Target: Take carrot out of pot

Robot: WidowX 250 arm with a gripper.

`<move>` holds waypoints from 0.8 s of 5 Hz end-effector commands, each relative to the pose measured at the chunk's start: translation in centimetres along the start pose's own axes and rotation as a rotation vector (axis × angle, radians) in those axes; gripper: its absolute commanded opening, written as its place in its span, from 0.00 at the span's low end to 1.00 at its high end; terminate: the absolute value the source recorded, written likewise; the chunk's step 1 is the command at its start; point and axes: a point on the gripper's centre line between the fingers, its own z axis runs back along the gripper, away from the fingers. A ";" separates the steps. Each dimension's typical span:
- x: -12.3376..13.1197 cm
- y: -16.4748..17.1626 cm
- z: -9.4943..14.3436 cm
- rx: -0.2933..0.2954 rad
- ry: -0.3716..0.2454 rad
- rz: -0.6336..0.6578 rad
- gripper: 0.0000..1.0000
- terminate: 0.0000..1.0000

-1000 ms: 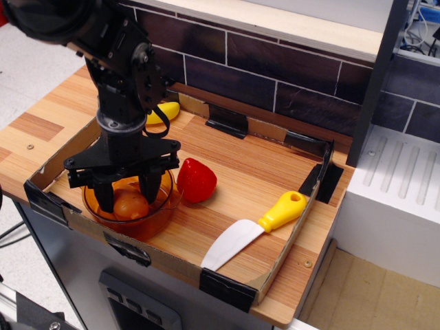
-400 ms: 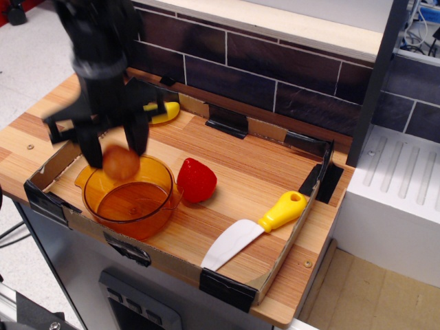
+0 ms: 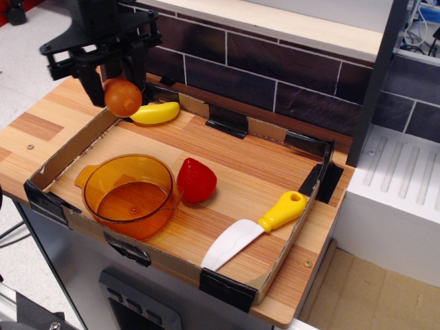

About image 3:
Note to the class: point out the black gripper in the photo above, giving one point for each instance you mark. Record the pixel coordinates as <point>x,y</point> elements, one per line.
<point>100,32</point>

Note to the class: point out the orange transparent plastic pot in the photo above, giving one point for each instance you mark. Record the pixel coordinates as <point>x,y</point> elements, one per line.
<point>134,195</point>

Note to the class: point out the cardboard fence with black tape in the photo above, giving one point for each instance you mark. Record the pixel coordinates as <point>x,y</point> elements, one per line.
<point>255,160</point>

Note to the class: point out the yellow toy banana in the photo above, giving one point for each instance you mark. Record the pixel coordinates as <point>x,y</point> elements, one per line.
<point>156,113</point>

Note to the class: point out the red toy strawberry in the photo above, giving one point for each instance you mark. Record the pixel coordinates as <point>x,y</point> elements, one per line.
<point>197,180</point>

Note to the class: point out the yellow white toy knife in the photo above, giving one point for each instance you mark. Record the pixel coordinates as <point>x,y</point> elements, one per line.
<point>241,233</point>

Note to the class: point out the grey oven control panel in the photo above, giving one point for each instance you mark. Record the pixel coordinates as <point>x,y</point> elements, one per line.
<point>133,309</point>

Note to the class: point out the light wooden shelf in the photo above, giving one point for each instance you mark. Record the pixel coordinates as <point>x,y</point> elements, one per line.
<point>319,34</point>

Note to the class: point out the white sink drainboard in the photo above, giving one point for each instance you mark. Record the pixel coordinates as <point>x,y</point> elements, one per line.
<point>390,212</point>

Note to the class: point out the dark grey upright post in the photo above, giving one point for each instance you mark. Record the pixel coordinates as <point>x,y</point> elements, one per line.
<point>389,45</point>

